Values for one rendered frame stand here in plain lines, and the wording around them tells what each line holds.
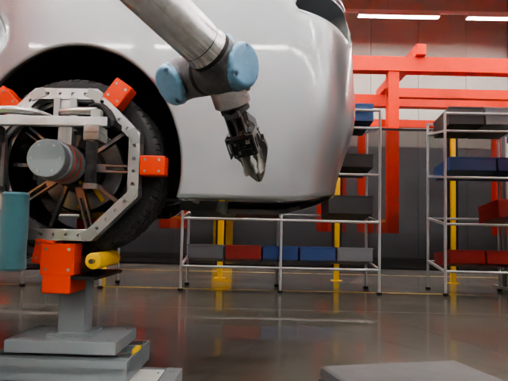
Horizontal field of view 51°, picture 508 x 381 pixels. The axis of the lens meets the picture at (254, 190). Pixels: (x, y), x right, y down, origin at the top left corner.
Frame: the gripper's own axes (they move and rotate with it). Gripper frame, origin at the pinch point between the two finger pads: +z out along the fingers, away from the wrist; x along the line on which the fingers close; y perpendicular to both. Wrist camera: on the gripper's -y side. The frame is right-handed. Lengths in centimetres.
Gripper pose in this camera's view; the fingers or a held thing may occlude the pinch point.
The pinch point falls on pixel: (258, 175)
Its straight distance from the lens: 137.2
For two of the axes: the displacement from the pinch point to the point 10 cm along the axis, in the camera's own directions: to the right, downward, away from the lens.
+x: 9.5, -1.9, -2.5
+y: -1.4, 4.5, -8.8
